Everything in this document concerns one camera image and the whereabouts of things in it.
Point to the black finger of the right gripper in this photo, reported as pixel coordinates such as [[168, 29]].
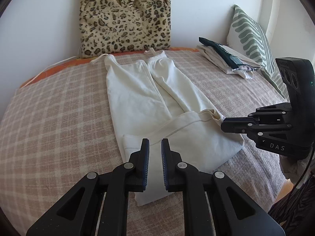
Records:
[[272, 115], [251, 127]]

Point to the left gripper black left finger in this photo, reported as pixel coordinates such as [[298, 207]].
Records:
[[97, 204]]

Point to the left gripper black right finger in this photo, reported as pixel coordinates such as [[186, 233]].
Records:
[[213, 203]]

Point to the white cotton pants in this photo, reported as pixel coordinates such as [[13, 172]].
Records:
[[153, 99]]

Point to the floral folded garment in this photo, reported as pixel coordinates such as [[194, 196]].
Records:
[[245, 71]]

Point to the dark green folded garment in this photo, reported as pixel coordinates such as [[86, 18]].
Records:
[[232, 61]]

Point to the green white patterned pillow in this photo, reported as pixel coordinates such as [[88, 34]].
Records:
[[247, 37]]

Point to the cream folded garment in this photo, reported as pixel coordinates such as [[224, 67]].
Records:
[[214, 58]]

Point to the pink plaid bed cover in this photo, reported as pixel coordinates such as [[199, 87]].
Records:
[[58, 129]]

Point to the orange bed sheet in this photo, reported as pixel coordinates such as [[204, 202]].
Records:
[[53, 69]]

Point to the leopard print cushion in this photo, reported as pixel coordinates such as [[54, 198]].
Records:
[[116, 26]]

